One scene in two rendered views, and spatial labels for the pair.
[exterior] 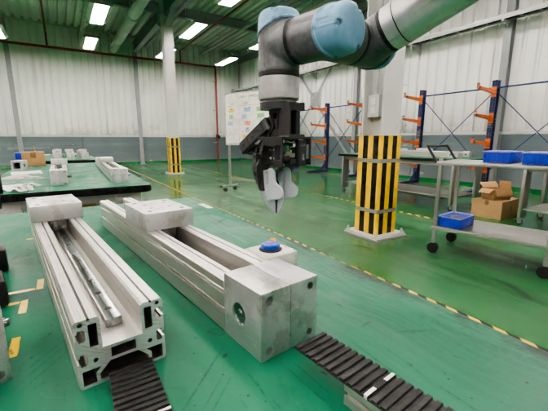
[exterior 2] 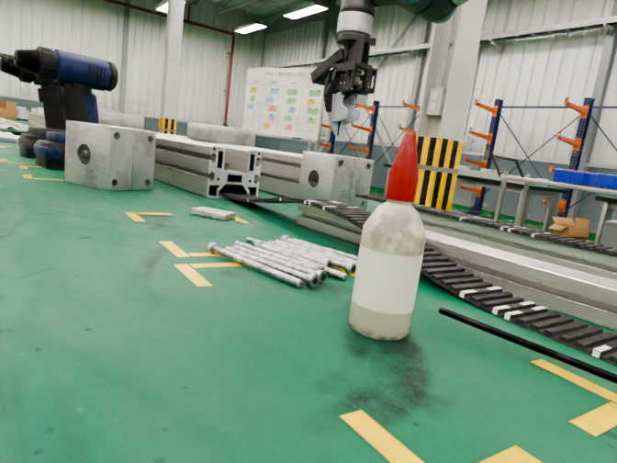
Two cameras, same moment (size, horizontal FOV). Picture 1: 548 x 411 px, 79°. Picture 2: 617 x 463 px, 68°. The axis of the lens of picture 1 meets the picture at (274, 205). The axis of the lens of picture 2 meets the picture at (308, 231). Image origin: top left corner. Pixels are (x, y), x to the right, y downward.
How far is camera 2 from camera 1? 0.46 m
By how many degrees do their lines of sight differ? 3
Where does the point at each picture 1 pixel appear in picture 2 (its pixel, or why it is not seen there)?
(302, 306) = (361, 179)
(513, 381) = not seen: hidden behind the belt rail
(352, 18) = not seen: outside the picture
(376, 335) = not seen: hidden behind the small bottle
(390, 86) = (456, 80)
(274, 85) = (353, 19)
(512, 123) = (602, 154)
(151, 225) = (220, 137)
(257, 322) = (330, 178)
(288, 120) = (361, 50)
